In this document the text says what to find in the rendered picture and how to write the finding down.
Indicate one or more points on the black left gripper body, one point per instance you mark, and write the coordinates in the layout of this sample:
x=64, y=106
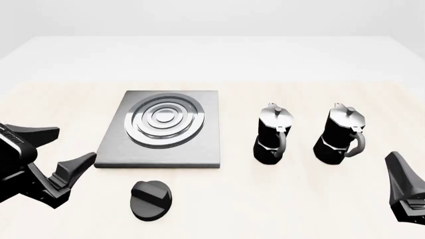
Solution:
x=16, y=159

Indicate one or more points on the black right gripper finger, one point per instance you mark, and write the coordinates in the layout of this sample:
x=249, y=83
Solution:
x=405, y=179

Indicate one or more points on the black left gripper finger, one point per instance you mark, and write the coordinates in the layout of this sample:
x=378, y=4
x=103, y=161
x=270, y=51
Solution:
x=40, y=136
x=68, y=174

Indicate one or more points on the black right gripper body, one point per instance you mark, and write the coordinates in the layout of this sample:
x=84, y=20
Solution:
x=411, y=210

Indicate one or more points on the flat grey stove plate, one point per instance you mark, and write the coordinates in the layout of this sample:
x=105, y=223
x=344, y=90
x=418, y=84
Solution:
x=109, y=154

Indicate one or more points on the round black stove knob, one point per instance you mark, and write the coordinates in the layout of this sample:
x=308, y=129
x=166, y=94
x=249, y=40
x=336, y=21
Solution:
x=149, y=201

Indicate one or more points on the black moka pot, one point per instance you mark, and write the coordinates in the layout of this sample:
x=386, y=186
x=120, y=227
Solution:
x=332, y=139
x=267, y=139

